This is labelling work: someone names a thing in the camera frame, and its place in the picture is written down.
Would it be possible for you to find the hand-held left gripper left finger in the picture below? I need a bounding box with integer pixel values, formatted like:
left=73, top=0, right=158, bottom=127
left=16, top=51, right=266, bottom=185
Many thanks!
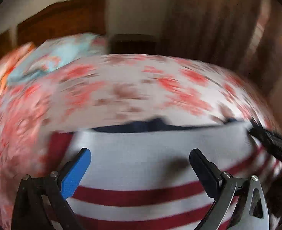
left=12, top=148, right=92, bottom=230

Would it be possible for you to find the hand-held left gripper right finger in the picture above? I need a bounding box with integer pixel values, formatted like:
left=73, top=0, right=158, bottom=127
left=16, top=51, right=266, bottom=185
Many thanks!
left=189, top=149, right=270, bottom=230

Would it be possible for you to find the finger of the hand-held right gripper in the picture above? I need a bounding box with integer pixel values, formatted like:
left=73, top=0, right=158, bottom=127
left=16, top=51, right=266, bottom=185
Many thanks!
left=248, top=118, right=282, bottom=161

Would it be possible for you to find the red white striped sweater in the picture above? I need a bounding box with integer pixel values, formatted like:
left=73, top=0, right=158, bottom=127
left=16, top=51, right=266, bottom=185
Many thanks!
left=46, top=117, right=282, bottom=230

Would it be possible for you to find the bed with floral sheet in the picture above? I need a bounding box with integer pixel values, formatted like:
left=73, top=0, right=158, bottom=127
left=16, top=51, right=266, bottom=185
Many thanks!
left=0, top=53, right=282, bottom=230

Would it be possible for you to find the light blue floral pillow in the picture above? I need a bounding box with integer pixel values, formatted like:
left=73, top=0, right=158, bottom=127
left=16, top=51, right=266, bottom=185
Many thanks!
left=7, top=33, right=108, bottom=87

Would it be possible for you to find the floral pink pillow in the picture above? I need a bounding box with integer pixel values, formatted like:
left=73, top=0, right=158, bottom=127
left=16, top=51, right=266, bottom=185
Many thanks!
left=0, top=42, right=36, bottom=94

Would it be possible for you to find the dark wooden nightstand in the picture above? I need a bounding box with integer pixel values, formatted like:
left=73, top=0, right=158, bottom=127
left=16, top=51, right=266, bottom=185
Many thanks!
left=110, top=34, right=159, bottom=55

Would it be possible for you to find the large carved wooden headboard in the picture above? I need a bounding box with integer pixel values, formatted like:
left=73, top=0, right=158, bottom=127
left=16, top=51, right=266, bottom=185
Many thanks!
left=16, top=0, right=108, bottom=47

